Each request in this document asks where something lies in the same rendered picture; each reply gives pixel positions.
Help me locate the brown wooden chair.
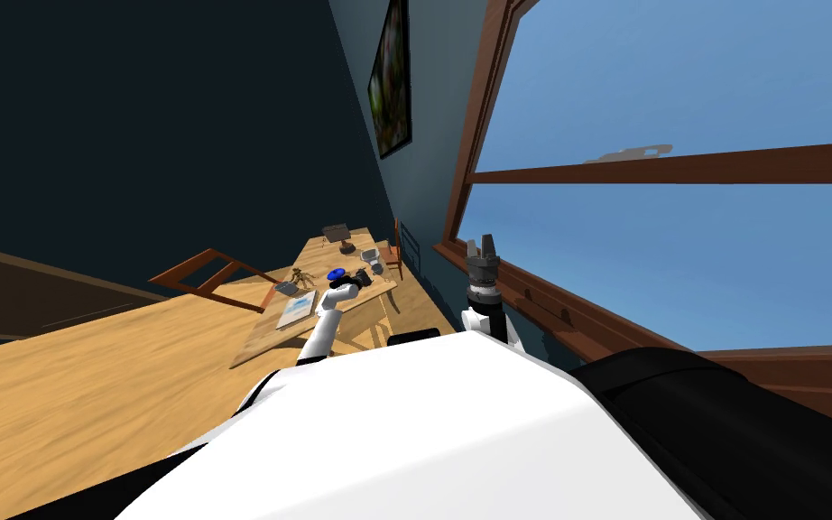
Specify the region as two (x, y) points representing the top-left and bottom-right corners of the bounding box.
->
(378, 218), (405, 283)
(148, 247), (282, 314)

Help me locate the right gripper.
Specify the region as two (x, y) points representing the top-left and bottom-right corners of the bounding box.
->
(464, 234), (502, 291)

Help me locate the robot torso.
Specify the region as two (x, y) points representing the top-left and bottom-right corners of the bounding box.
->
(116, 328), (706, 520)

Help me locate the light wooden table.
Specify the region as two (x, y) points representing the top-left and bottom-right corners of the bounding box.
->
(228, 227), (400, 370)

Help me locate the brown framed window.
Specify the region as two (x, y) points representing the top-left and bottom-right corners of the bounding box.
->
(433, 0), (832, 439)

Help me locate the dark desk lamp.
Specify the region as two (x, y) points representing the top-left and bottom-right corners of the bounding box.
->
(320, 223), (357, 256)

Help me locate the dark framed wall picture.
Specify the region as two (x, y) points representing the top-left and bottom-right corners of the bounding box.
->
(365, 0), (414, 161)

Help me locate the white and blue book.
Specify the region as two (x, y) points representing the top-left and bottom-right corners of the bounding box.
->
(274, 290), (319, 332)

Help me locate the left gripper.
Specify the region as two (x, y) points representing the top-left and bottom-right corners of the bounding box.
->
(329, 267), (374, 291)

